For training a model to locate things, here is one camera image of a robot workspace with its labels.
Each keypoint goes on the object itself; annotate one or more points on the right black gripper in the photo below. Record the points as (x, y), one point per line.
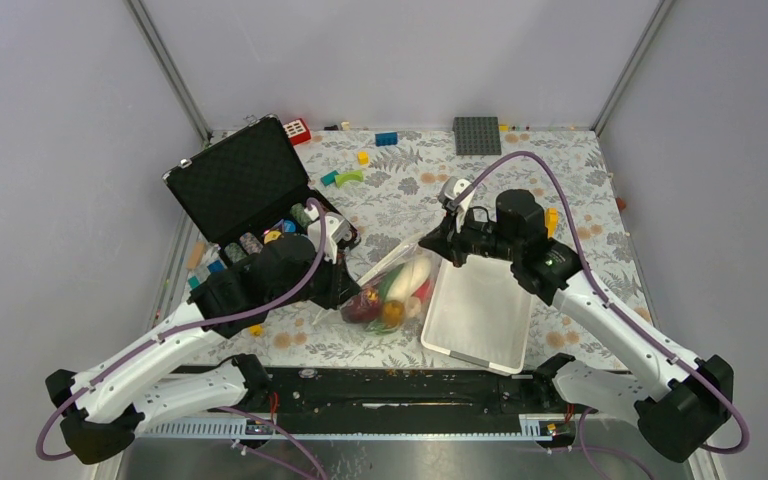
(447, 238)

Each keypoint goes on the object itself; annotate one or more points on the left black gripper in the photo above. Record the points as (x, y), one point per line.
(341, 284)

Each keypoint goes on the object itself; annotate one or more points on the white perforated plastic basket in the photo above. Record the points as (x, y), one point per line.
(479, 314)

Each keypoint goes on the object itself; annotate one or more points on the white radish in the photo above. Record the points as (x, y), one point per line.
(406, 278)

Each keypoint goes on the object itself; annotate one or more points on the red tomato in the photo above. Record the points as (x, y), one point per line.
(424, 292)

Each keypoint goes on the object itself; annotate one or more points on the clear zip top bag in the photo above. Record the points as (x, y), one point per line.
(405, 251)

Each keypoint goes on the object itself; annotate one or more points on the brown potato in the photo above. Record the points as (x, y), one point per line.
(393, 313)

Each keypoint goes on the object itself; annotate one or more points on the green chili pepper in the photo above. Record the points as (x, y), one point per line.
(376, 325)

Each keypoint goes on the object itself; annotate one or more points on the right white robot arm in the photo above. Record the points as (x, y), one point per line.
(676, 399)

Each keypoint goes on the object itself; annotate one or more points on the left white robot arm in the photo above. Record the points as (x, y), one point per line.
(100, 411)

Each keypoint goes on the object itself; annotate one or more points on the yellow blue toy vehicle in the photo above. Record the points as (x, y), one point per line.
(551, 221)

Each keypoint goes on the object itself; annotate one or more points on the black open case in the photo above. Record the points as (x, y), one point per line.
(245, 183)

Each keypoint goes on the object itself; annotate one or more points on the teal block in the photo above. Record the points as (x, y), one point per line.
(329, 178)

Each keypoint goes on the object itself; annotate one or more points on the grey lego baseplate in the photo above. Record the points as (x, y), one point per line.
(476, 136)

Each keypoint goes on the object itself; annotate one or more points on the green curved block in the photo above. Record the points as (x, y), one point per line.
(351, 176)

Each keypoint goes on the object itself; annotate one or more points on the garlic bulb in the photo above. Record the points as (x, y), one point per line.
(413, 307)

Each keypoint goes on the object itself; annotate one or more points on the red white toy block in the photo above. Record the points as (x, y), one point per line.
(297, 131)

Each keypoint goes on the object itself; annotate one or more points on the blue lego brick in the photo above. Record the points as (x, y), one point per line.
(386, 139)

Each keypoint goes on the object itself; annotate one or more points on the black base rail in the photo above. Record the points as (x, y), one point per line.
(348, 401)

